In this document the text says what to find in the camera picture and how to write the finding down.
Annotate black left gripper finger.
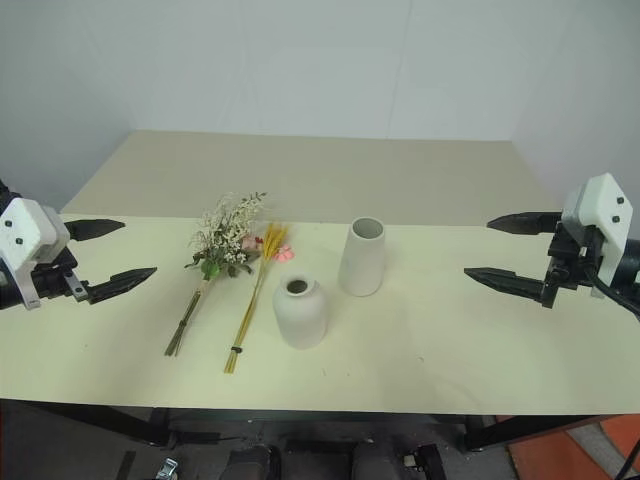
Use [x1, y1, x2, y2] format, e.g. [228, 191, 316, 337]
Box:
[63, 218, 127, 242]
[86, 266, 158, 306]

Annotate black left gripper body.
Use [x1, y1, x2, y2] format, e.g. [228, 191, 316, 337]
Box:
[29, 248, 95, 306]

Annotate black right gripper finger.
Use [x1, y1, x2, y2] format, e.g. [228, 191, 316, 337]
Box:
[486, 211, 564, 237]
[463, 266, 547, 302]

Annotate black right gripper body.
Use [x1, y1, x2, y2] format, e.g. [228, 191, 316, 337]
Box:
[540, 219, 602, 310]

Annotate tall white ceramic vase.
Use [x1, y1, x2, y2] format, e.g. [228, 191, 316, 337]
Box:
[337, 215, 388, 298]

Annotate round white ceramic vase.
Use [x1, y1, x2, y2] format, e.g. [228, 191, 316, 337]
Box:
[271, 271, 329, 351]

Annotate white and green flower bouquet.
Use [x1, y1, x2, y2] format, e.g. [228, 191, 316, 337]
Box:
[163, 190, 269, 358]

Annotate yellow wheat and pink bouquet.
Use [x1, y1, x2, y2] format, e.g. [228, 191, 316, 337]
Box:
[222, 222, 297, 376]

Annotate orange floor mat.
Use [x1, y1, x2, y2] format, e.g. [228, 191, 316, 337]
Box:
[507, 413, 640, 480]

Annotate dark rounded shape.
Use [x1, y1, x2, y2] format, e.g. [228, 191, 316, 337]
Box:
[227, 444, 284, 480]

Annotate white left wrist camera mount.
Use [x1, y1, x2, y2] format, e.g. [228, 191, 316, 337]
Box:
[0, 197, 72, 312]

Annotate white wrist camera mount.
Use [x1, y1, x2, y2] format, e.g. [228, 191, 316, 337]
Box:
[559, 172, 635, 287]
[0, 197, 72, 312]

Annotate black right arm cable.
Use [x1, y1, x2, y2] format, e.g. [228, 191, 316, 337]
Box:
[583, 268, 640, 321]

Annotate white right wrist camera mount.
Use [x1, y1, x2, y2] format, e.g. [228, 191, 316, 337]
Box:
[559, 172, 635, 287]

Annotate black metal table frame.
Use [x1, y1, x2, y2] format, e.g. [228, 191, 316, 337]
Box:
[0, 398, 609, 452]

